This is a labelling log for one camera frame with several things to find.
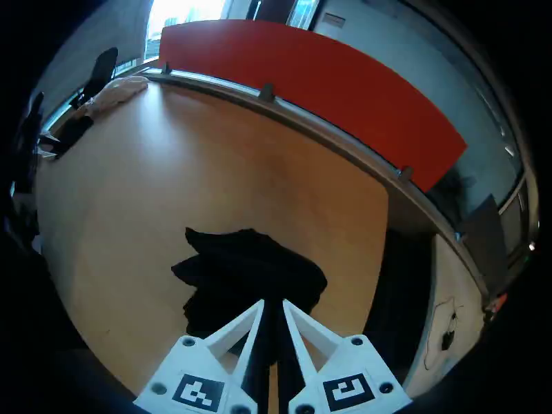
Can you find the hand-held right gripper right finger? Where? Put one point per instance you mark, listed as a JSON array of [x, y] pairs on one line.
[[351, 366]]

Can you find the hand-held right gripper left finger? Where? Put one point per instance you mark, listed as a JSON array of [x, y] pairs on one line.
[[196, 366]]

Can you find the black towel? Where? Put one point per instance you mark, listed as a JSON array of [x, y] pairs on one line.
[[246, 276]]

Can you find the red desk screen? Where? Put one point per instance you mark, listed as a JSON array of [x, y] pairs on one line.
[[310, 90]]

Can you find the heap of white towels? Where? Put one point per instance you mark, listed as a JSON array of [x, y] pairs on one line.
[[113, 95]]

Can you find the black office chair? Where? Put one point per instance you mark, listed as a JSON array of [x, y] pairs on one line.
[[98, 75]]

